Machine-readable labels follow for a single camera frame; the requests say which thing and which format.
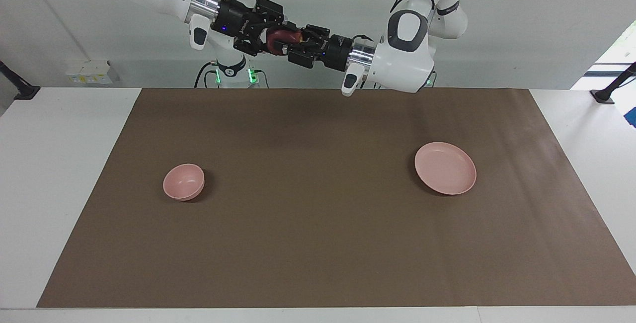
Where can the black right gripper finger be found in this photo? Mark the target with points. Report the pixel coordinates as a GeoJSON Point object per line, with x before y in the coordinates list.
{"type": "Point", "coordinates": [251, 47]}
{"type": "Point", "coordinates": [271, 12]}

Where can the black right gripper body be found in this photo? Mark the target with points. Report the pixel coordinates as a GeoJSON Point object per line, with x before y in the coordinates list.
{"type": "Point", "coordinates": [233, 22]}

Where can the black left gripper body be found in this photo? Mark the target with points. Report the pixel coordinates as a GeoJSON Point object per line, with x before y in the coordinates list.
{"type": "Point", "coordinates": [339, 53]}

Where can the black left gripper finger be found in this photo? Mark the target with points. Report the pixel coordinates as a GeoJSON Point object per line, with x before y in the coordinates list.
{"type": "Point", "coordinates": [305, 57]}
{"type": "Point", "coordinates": [318, 36]}

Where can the dark red apple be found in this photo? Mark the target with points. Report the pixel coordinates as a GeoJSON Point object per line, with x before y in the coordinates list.
{"type": "Point", "coordinates": [277, 39]}

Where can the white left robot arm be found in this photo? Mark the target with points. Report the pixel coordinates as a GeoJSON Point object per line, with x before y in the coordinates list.
{"type": "Point", "coordinates": [402, 64]}

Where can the pink small bowl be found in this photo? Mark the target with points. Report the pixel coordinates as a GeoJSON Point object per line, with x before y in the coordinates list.
{"type": "Point", "coordinates": [183, 183]}

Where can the pink round plate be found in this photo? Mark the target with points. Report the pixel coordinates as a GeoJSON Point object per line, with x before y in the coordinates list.
{"type": "Point", "coordinates": [444, 168]}

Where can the brown table mat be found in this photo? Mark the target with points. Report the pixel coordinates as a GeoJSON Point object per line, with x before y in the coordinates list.
{"type": "Point", "coordinates": [318, 243]}

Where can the blue object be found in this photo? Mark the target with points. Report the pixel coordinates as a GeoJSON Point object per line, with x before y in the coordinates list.
{"type": "Point", "coordinates": [632, 117]}

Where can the white wall socket box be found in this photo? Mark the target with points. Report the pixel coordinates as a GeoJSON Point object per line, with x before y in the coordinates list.
{"type": "Point", "coordinates": [92, 72]}

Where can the black camera stand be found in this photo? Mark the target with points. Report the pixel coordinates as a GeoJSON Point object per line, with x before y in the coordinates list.
{"type": "Point", "coordinates": [27, 93]}
{"type": "Point", "coordinates": [603, 97]}

